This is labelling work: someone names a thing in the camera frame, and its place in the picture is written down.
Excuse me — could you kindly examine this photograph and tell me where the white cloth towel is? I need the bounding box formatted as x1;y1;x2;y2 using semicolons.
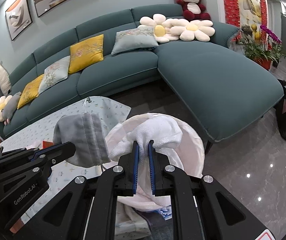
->
109;115;183;165

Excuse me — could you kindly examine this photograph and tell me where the grey cloth pouch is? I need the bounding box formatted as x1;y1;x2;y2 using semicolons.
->
53;112;110;168

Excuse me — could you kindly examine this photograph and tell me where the red gold gift box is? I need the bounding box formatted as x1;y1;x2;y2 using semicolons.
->
42;140;54;149

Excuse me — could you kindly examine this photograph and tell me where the white lined trash bin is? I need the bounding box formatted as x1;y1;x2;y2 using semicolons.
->
105;112;205;212

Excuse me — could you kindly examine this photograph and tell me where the blue white tissue box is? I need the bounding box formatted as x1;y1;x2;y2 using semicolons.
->
157;205;172;220

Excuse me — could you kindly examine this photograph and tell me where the floral light blue tablecloth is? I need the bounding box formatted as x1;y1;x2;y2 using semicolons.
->
0;96;131;223

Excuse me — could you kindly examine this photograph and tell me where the grey plush toy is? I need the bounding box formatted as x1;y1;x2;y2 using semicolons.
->
2;92;21;126

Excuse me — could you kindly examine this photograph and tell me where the teal sectional sofa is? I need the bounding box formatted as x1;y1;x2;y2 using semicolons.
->
0;4;283;142

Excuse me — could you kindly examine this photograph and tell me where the yellow embroidered cushion left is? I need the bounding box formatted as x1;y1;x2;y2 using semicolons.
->
17;74;44;109

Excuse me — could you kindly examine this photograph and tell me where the yellow embroidered cushion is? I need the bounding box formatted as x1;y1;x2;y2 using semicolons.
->
68;34;104;75
17;74;44;109

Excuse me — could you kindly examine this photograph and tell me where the white panda plush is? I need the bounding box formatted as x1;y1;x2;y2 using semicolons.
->
0;64;12;96

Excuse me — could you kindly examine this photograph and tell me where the light blue cushion right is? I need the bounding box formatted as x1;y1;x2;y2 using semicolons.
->
111;26;158;55

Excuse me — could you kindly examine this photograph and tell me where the light blue cushion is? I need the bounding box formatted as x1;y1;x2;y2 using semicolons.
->
111;26;158;55
38;56;70;94

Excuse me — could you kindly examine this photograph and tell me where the white flower pillow inner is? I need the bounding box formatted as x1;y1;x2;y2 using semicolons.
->
138;14;179;44

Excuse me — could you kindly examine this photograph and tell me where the white flower pillow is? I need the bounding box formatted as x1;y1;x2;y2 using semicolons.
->
138;14;179;44
170;19;215;42

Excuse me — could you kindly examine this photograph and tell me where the yellow embroidered cushion centre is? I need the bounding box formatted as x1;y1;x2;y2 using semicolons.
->
68;34;104;75

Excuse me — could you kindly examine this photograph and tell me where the light blue cushion left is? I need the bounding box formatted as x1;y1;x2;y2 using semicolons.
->
38;56;70;94

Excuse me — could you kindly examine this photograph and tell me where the white flower pillow outer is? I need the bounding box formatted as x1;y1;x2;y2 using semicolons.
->
170;19;215;42

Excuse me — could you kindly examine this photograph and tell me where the red white teddy bear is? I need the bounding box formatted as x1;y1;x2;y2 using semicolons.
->
176;0;211;21

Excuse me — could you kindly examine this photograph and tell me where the potted orchid plant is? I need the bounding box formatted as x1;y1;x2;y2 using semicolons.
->
240;24;286;70

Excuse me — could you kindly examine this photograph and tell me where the abstract framed picture left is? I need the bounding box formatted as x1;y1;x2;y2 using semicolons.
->
5;0;33;41

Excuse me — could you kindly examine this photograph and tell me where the red patterned wall panel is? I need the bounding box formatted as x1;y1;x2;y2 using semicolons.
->
223;0;241;27

